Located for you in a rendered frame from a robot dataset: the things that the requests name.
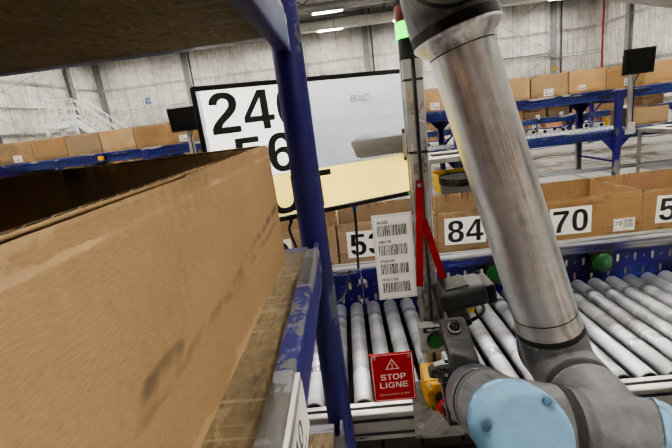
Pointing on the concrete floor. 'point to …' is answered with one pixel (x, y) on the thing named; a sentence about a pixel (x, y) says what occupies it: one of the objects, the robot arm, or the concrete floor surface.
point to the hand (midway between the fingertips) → (444, 361)
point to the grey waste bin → (454, 183)
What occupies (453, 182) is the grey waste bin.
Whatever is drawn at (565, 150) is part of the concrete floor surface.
